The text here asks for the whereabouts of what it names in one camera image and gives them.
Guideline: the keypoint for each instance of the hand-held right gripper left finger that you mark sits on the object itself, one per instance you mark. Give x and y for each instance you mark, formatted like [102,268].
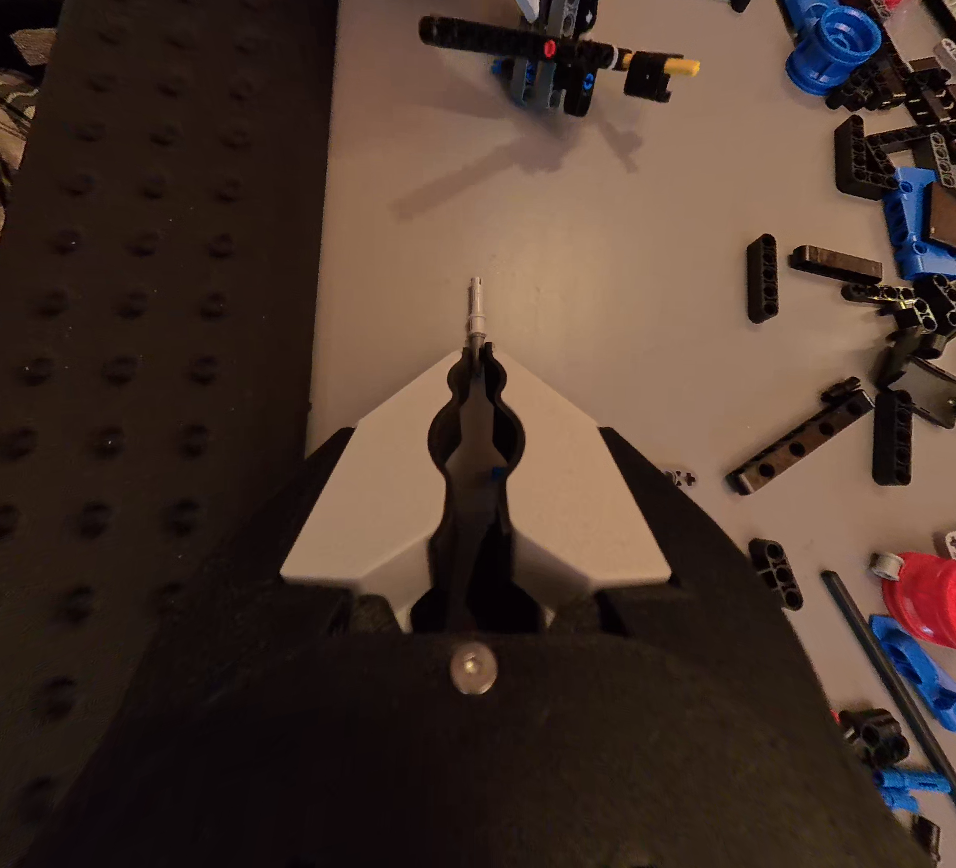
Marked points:
[358,509]

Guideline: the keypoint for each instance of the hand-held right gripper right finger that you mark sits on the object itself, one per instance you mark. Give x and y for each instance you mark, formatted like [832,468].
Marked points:
[590,509]

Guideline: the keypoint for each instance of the small brick assembly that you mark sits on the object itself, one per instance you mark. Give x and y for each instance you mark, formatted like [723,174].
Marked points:
[553,46]

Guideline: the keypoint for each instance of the grey black long pin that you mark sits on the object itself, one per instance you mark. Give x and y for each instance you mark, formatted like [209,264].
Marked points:
[476,315]

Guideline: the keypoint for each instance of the grey desk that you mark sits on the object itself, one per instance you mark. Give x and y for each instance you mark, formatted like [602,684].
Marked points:
[597,210]

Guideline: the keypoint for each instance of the grey thin beam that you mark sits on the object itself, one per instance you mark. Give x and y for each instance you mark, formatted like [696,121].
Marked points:
[681,478]

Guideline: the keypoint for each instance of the black piece with yellow axle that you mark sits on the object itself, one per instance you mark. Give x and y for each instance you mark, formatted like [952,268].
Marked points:
[650,72]

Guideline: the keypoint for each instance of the black tee connector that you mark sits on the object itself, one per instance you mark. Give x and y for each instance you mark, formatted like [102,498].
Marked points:
[777,573]

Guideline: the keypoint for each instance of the black five-hole beam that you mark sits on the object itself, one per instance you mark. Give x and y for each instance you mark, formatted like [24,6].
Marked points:
[762,278]

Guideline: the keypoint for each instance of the black perforated panel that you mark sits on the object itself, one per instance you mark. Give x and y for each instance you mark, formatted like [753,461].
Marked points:
[164,285]

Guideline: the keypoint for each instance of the light grey small bush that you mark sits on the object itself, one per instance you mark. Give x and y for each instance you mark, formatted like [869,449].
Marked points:
[886,563]

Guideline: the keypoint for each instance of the long black axle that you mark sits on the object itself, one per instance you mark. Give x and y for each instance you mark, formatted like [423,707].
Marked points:
[881,666]

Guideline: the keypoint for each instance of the blue wheel rim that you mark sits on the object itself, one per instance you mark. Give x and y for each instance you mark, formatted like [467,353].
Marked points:
[833,50]

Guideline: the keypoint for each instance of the red wheel rim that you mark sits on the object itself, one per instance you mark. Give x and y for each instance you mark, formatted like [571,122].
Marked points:
[922,595]

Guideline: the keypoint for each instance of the black flat plate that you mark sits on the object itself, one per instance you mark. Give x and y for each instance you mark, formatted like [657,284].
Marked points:
[836,263]

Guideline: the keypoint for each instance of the black thin beam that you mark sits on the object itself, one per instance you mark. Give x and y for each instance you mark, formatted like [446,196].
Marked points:
[870,294]

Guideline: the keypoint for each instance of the pile of small pins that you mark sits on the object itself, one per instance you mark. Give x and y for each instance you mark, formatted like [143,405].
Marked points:
[877,733]

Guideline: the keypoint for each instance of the black three-hole connector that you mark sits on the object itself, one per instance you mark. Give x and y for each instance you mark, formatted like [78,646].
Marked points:
[937,304]

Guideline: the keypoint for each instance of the blue flat panel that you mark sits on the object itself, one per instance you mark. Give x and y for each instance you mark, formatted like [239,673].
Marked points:
[907,225]

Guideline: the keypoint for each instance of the grey long holed beam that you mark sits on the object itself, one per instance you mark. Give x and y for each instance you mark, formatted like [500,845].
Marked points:
[945,155]

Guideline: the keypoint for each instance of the person's plaid shirt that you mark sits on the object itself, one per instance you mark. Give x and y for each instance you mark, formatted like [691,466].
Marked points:
[19,121]

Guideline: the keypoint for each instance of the black open frame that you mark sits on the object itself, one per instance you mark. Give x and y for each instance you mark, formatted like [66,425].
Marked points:
[859,166]

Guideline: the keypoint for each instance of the black rectangular frame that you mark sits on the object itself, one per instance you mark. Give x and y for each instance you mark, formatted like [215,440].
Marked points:
[896,87]

